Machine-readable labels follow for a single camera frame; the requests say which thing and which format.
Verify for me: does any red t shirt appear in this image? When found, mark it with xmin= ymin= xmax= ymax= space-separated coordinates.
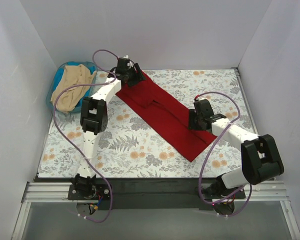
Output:
xmin=116 ymin=73 xmax=216 ymax=162

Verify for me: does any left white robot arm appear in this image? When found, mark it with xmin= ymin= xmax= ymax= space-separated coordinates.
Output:
xmin=73 ymin=55 xmax=145 ymax=200

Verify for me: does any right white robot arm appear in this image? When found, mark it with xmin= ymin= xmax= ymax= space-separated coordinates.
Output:
xmin=189 ymin=98 xmax=284 ymax=199

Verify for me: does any blue t shirt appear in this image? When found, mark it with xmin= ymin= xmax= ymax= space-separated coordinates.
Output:
xmin=53 ymin=61 xmax=97 ymax=107

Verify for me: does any beige t shirt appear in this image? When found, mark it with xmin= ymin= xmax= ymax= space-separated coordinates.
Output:
xmin=51 ymin=64 xmax=97 ymax=112

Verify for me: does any blue plastic basket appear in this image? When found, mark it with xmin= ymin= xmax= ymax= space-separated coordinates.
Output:
xmin=45 ymin=61 xmax=98 ymax=114

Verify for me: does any floral table mat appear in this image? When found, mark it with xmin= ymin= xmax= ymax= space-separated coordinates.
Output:
xmin=37 ymin=69 xmax=256 ymax=178

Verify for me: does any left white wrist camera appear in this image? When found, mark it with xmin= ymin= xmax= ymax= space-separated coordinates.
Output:
xmin=123 ymin=55 xmax=135 ymax=68

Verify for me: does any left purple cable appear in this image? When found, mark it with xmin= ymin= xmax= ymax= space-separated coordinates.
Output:
xmin=52 ymin=49 xmax=115 ymax=224

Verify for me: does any aluminium rail frame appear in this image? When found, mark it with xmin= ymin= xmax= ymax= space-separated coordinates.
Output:
xmin=11 ymin=67 xmax=300 ymax=240

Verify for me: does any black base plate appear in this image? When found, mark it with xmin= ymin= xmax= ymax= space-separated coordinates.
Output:
xmin=67 ymin=176 xmax=246 ymax=211

